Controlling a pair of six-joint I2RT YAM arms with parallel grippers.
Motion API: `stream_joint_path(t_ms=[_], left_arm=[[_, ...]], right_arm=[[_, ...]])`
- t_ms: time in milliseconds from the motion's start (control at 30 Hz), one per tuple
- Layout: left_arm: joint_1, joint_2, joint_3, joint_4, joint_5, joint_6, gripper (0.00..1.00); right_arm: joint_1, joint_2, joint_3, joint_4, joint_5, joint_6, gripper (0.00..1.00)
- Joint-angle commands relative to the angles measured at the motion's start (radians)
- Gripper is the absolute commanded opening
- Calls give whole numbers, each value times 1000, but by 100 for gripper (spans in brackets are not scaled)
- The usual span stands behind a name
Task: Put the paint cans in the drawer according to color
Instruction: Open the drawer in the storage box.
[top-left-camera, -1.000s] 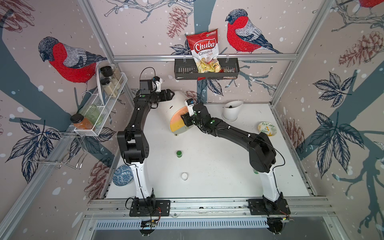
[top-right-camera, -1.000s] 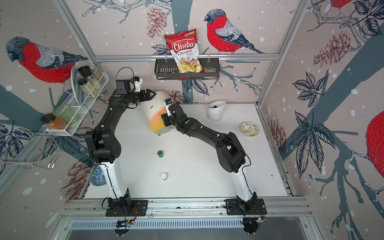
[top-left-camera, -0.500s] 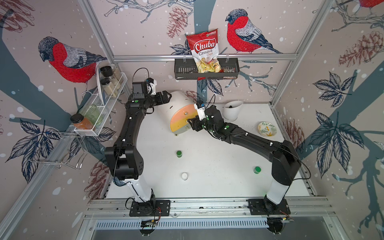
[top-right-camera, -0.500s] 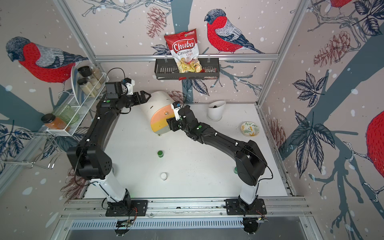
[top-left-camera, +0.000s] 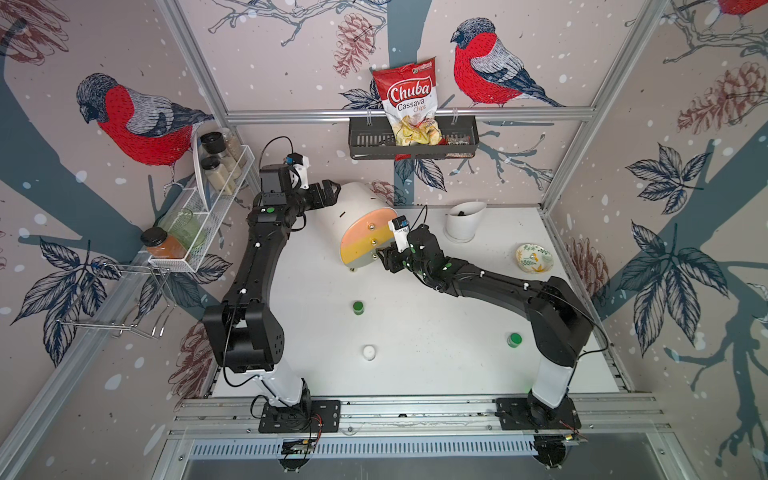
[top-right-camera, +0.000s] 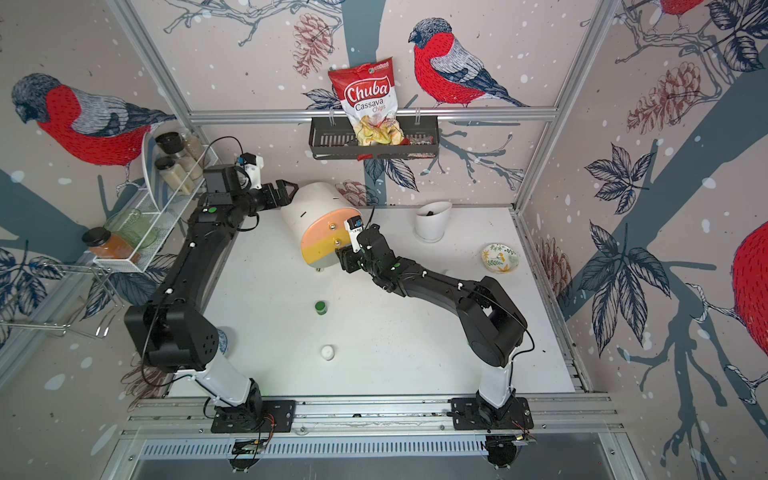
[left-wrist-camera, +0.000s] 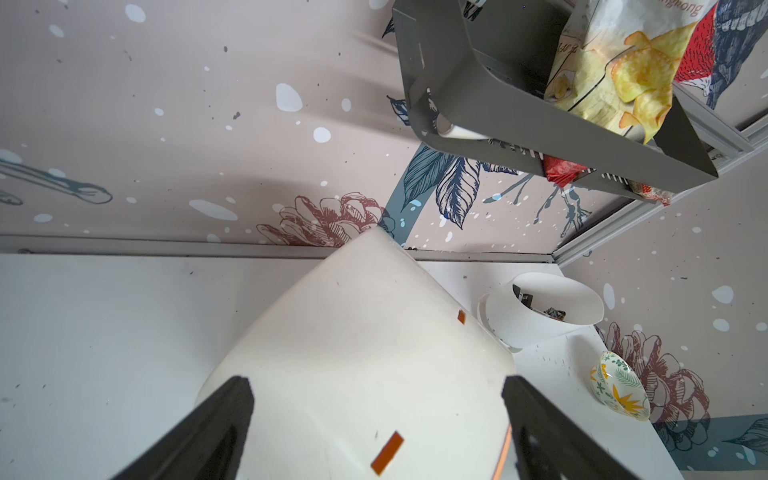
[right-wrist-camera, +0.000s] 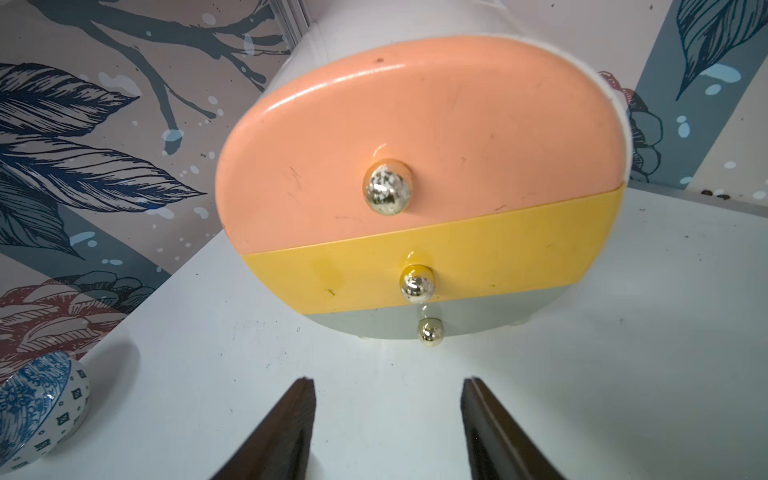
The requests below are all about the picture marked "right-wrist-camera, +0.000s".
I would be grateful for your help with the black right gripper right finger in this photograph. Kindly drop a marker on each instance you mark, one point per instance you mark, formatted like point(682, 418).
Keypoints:
point(498, 448)

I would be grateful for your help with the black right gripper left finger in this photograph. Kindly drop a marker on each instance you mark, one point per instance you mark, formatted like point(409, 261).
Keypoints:
point(279, 447)

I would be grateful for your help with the orange top drawer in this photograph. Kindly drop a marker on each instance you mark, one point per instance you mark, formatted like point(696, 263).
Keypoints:
point(415, 134)

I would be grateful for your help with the white round drawer cabinet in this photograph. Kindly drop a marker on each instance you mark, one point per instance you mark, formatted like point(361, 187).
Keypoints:
point(345, 28)

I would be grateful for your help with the grey-green bottom drawer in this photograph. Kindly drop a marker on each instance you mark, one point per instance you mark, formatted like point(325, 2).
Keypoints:
point(459, 317)

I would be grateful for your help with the blue patterned bowl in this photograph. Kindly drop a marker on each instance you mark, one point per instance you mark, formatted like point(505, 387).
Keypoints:
point(42, 404)

